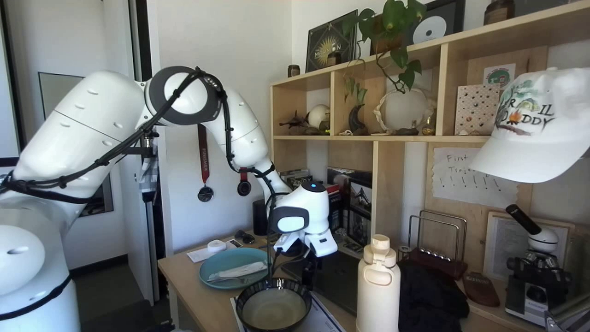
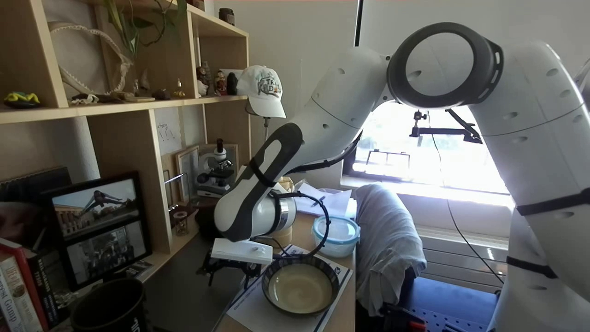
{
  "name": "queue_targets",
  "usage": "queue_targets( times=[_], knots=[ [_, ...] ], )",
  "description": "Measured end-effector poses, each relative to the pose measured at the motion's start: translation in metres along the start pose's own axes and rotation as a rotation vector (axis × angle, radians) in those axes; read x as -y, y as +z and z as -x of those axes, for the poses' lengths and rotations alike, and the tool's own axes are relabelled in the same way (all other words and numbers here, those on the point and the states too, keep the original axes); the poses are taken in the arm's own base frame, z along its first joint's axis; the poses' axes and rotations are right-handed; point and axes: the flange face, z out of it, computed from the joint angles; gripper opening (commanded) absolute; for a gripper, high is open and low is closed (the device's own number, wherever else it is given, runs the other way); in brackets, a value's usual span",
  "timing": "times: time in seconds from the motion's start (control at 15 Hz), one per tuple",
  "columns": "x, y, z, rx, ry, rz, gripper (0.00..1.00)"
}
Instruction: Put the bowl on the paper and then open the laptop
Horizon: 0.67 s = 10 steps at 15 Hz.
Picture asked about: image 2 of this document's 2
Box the black double photo frame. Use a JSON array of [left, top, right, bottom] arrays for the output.
[[40, 170, 155, 291]]

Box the light wooden shelf unit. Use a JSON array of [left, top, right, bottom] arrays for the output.
[[0, 0, 254, 293]]

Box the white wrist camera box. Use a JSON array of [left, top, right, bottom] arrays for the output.
[[208, 236, 276, 268]]

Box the white paper with blue print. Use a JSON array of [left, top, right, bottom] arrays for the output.
[[225, 244, 356, 332]]

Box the green potted plant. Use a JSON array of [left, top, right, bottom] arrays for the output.
[[99, 0, 188, 63]]

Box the red book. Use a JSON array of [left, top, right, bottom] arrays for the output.
[[0, 236, 51, 332]]

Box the green and black small object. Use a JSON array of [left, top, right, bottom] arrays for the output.
[[2, 89, 44, 111]]

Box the small dark jar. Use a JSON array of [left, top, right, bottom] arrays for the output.
[[217, 6, 238, 28]]

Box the blue chair seat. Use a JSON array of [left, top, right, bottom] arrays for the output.
[[402, 275, 501, 332]]

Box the thin black hanging cable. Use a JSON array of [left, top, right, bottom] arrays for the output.
[[426, 114, 507, 286]]

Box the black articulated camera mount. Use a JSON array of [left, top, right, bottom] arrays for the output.
[[407, 107, 485, 148]]

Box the grey cloth over chair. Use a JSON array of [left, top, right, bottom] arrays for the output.
[[352, 183, 429, 319]]

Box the small dark figurine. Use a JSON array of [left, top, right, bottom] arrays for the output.
[[225, 70, 241, 98]]

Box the white rope ring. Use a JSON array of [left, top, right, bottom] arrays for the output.
[[46, 17, 134, 102]]

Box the black and white microscope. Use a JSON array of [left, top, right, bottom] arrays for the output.
[[195, 137, 239, 199]]

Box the white baseball cap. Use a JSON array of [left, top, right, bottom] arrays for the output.
[[234, 65, 287, 122]]

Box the dark box behind frame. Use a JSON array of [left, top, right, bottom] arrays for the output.
[[0, 164, 73, 249]]

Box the small pale figurine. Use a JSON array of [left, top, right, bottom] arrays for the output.
[[195, 65, 214, 98]]

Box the light blue bowl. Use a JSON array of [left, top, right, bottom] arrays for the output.
[[311, 214, 363, 260]]

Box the white wall radiator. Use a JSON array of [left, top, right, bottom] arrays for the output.
[[415, 225, 512, 295]]

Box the small dark pot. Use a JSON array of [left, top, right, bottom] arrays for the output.
[[168, 205, 193, 236]]

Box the small brown figurine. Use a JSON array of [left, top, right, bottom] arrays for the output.
[[212, 68, 228, 98]]

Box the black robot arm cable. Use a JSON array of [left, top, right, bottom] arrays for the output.
[[267, 188, 333, 258]]

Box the grey laptop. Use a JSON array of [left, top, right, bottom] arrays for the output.
[[142, 234, 263, 332]]

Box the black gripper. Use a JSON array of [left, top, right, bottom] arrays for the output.
[[195, 256, 263, 290]]

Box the dark rimmed ceramic bowl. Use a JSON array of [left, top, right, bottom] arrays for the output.
[[260, 253, 343, 317]]

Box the black mug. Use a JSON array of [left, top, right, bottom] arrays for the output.
[[68, 275, 149, 332]]

